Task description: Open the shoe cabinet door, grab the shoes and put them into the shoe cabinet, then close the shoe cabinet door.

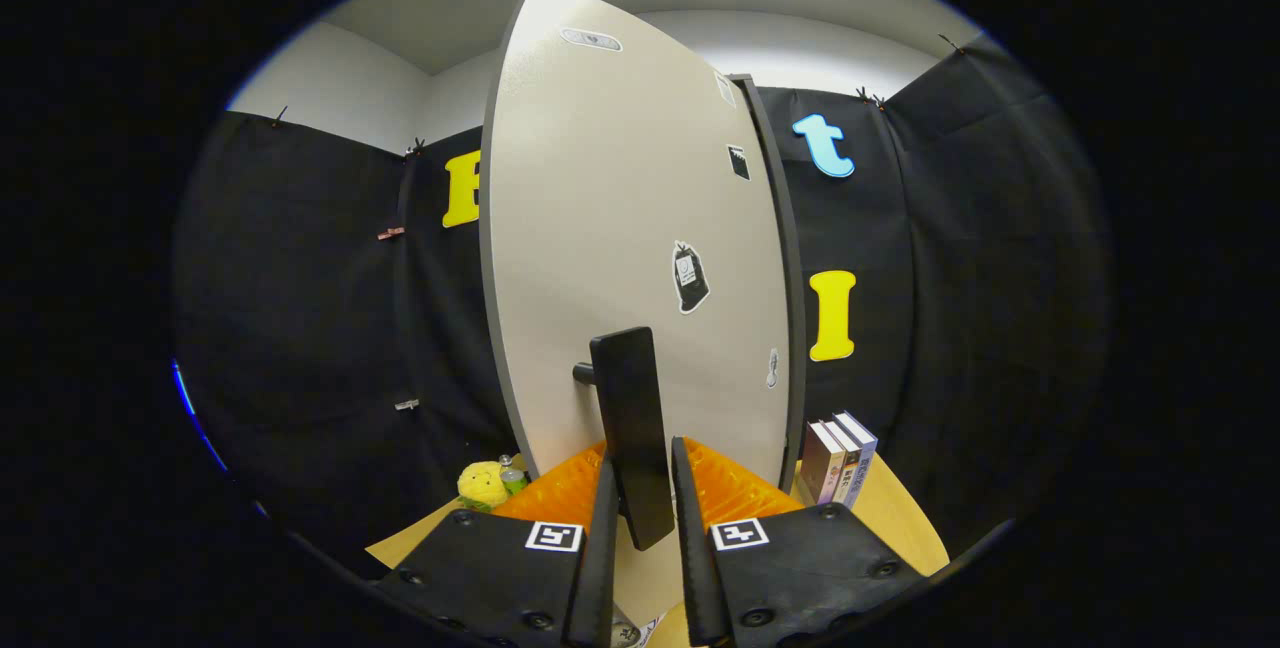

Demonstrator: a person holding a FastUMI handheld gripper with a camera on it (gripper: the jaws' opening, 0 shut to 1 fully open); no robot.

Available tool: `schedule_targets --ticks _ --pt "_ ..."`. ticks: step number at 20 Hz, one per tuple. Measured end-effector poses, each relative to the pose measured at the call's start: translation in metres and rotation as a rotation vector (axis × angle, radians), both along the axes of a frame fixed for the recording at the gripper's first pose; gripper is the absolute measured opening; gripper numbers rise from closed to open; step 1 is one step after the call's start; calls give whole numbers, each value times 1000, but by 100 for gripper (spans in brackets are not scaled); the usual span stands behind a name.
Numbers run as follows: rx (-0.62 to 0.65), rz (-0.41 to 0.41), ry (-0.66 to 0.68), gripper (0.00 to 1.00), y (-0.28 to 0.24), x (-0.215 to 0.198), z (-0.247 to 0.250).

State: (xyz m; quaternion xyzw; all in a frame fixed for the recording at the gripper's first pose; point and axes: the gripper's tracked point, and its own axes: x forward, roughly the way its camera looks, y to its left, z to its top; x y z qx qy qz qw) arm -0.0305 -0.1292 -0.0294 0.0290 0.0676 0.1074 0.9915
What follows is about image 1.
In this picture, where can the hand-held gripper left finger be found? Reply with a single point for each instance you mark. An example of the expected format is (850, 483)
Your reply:
(600, 568)

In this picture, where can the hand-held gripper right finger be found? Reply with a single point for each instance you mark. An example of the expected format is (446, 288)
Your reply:
(690, 568)

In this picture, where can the grey shoe cabinet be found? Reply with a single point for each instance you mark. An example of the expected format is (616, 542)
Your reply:
(792, 278)

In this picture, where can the beige shoe cabinet door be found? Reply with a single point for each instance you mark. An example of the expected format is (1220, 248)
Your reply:
(600, 198)

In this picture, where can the green drink bottle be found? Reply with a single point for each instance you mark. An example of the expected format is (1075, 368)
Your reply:
(512, 478)

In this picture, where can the yellow pineapple plush toy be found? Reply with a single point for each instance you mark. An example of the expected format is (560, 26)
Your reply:
(480, 483)

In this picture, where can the black backdrop cloth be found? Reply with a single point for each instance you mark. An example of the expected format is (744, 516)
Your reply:
(290, 328)

